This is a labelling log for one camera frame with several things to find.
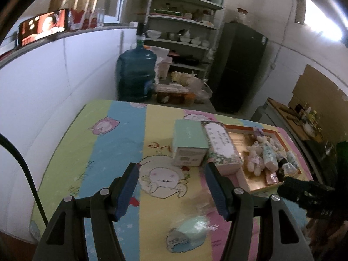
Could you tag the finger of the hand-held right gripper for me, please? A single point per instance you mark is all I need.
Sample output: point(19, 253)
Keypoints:
point(304, 193)

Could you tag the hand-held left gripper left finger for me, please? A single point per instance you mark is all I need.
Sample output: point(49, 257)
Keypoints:
point(127, 193)

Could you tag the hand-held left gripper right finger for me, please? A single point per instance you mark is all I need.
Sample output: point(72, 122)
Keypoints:
point(216, 193)

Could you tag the pink plush bear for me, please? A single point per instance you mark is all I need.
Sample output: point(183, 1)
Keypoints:
point(254, 156)

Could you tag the orange rimmed tray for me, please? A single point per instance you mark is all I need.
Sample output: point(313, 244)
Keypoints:
point(239, 138)

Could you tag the floral tissue box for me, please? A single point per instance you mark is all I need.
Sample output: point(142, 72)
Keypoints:
point(221, 144)

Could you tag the mint green box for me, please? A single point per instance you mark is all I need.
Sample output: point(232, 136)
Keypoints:
point(189, 134)

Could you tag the row of condiment bottles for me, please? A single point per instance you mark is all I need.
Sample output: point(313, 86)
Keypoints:
point(308, 119)

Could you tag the wooden counter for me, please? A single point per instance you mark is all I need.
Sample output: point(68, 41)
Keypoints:
point(277, 111)

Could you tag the cardboard sheet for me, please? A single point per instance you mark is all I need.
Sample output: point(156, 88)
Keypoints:
point(312, 87)

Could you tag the clear food containers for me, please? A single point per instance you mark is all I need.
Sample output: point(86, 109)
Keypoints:
point(174, 95)

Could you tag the plastic bag of food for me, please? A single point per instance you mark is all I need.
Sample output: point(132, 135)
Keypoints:
point(190, 83)

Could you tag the blue water jug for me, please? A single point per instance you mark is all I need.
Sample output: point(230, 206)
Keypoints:
point(136, 70)

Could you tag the black refrigerator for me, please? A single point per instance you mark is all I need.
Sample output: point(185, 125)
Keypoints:
point(239, 68)

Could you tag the white plastic jug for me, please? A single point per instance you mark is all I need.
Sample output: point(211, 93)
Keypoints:
point(164, 69)

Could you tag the white metal shelf rack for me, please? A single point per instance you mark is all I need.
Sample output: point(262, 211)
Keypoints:
point(187, 43)

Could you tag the white bowl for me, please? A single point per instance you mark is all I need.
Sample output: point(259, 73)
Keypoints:
point(153, 34)

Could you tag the bright window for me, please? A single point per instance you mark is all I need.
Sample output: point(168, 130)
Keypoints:
point(323, 24)

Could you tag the clear drinking glass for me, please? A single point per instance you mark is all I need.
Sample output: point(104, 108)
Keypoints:
point(100, 16)

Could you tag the jar with brown lid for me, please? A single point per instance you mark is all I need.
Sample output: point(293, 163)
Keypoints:
point(242, 15)

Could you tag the smartphone with lit screen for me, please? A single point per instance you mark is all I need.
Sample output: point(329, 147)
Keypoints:
point(43, 25)

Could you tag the white framed window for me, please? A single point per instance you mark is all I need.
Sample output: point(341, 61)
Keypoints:
point(119, 0)

